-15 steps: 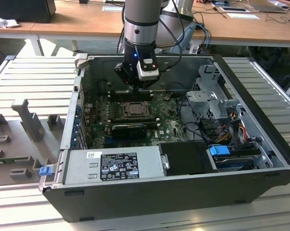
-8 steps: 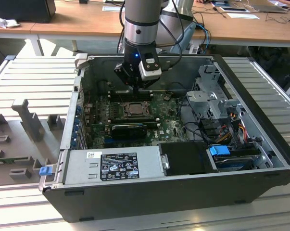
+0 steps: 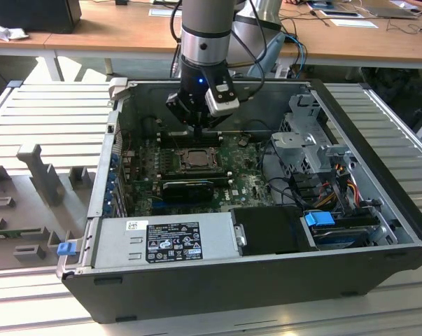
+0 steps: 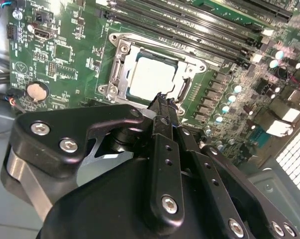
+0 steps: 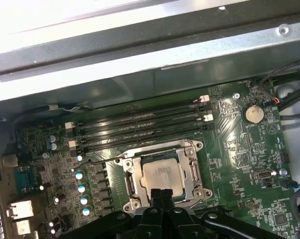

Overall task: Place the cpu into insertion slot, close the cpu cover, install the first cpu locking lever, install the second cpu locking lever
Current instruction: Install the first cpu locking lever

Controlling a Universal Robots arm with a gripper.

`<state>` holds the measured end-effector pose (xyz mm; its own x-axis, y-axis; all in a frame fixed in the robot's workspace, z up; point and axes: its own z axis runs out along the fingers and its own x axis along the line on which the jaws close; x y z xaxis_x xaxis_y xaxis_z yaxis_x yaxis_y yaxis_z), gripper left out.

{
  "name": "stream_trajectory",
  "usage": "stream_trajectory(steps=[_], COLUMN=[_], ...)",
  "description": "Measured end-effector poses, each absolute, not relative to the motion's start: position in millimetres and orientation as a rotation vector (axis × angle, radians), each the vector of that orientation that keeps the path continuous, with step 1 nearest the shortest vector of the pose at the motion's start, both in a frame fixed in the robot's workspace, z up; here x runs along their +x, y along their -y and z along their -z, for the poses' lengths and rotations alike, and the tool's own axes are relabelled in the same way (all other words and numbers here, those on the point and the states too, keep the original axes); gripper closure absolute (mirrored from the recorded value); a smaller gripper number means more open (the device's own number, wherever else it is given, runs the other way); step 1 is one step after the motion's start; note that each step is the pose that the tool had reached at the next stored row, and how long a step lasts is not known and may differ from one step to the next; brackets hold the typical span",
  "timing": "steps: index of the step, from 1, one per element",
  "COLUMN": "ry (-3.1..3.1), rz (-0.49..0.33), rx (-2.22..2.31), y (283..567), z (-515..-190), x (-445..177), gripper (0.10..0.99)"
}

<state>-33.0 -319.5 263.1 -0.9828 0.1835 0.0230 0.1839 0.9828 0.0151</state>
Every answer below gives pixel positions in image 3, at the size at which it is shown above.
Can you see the black RAM slot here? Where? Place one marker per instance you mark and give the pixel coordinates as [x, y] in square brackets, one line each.
[223, 182]
[210, 141]
[196, 178]
[210, 145]
[212, 133]
[210, 137]
[196, 172]
[196, 175]

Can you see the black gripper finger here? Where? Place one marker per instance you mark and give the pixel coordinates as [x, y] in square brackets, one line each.
[179, 108]
[214, 122]

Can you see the grey metal drive cage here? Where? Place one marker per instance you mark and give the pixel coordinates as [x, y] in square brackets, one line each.
[294, 147]

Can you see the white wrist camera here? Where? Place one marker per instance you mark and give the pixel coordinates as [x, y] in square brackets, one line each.
[224, 105]

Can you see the hard disk in blue carrier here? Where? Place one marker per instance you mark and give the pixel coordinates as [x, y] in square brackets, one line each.
[317, 220]

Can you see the pale blue teach pendant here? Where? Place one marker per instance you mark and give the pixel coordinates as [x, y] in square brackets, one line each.
[270, 52]

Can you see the round coin battery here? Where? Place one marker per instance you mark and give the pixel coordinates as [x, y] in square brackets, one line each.
[243, 142]

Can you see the green motherboard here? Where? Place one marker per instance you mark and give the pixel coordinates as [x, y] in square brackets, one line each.
[245, 182]

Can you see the CPU socket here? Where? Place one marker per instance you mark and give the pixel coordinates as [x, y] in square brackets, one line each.
[217, 164]

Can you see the pale blue paper sheet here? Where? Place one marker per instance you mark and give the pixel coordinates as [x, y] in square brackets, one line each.
[163, 12]

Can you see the white paper sheet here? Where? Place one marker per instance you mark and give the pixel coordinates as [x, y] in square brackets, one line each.
[354, 23]

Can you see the blue case latch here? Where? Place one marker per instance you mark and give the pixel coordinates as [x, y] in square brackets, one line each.
[65, 249]

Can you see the black computer tower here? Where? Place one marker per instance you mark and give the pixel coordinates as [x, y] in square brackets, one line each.
[35, 15]

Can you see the grey power supply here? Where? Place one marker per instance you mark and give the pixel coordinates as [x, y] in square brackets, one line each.
[119, 241]

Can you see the blue slot clip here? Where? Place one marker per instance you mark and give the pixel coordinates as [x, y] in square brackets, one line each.
[108, 208]
[112, 176]
[114, 160]
[110, 192]

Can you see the black plastic shroud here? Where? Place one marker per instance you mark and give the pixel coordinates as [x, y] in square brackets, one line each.
[270, 231]

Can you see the metal locking lever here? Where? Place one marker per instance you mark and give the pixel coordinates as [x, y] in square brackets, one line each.
[175, 143]

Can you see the grey parts rack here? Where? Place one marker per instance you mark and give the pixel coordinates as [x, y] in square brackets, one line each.
[28, 196]

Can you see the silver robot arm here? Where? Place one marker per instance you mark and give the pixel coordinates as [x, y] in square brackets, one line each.
[205, 42]

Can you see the silver CPU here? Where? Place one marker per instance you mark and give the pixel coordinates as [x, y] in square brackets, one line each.
[199, 158]

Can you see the blue board connector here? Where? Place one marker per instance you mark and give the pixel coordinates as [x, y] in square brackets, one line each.
[156, 201]

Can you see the black PC case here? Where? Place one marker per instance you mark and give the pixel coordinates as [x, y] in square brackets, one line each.
[196, 290]

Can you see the flat tablet device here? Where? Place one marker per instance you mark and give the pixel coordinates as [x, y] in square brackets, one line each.
[338, 14]

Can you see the crumpled white paper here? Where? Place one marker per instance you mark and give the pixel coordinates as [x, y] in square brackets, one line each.
[7, 34]

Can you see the wooden desk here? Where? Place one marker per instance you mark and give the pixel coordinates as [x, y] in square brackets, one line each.
[119, 35]
[21, 42]

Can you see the graphics card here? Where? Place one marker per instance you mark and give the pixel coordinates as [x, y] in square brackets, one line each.
[188, 192]

